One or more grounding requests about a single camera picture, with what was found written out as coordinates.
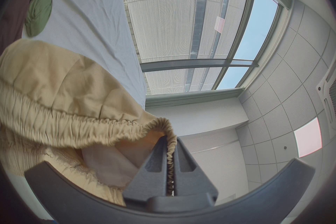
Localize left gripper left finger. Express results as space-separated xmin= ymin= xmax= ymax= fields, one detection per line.
xmin=122 ymin=136 xmax=168 ymax=204

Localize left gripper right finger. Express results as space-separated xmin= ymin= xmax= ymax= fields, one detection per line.
xmin=173 ymin=136 xmax=219 ymax=202

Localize tan shorts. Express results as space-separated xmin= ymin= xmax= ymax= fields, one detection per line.
xmin=0 ymin=40 xmax=178 ymax=208

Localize bed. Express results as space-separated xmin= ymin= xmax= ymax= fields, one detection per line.
xmin=5 ymin=0 xmax=147 ymax=219

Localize window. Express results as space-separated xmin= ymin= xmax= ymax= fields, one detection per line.
xmin=120 ymin=0 xmax=284 ymax=96

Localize white ceiling air conditioner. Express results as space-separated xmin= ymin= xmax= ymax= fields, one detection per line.
xmin=316 ymin=60 xmax=336 ymax=124

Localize green garment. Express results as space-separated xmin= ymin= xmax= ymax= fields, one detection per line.
xmin=25 ymin=0 xmax=53 ymax=37

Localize brown shorts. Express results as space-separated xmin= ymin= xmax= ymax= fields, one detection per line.
xmin=0 ymin=0 xmax=38 ymax=45

